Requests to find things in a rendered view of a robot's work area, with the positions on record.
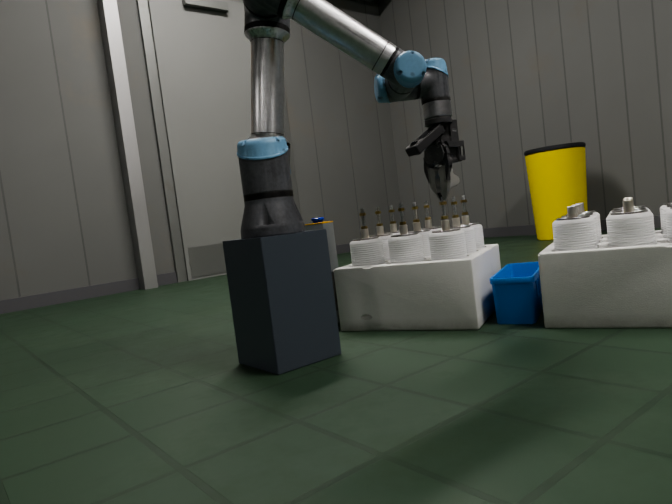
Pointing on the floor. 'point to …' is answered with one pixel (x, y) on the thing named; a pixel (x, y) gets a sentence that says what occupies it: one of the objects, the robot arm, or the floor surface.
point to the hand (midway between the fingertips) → (440, 195)
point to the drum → (555, 183)
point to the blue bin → (517, 293)
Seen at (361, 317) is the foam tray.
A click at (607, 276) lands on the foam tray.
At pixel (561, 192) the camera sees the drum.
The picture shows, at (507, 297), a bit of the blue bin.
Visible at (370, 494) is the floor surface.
